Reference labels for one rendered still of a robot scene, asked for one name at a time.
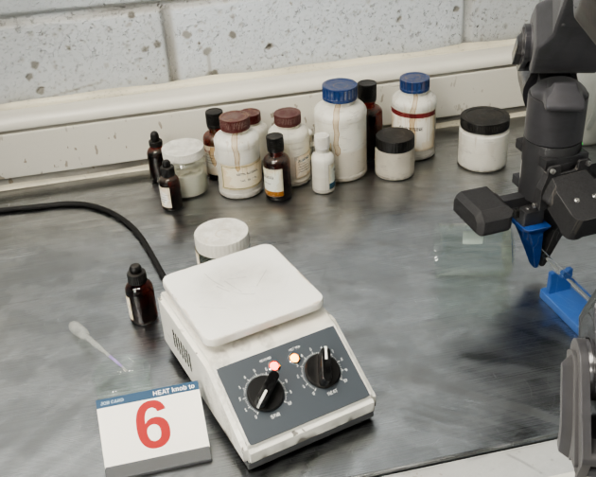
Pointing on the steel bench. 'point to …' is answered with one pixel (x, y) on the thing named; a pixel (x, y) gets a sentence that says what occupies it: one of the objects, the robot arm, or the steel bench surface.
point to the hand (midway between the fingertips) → (540, 238)
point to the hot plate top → (241, 294)
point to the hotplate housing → (342, 417)
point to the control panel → (295, 414)
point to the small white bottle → (323, 165)
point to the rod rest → (563, 298)
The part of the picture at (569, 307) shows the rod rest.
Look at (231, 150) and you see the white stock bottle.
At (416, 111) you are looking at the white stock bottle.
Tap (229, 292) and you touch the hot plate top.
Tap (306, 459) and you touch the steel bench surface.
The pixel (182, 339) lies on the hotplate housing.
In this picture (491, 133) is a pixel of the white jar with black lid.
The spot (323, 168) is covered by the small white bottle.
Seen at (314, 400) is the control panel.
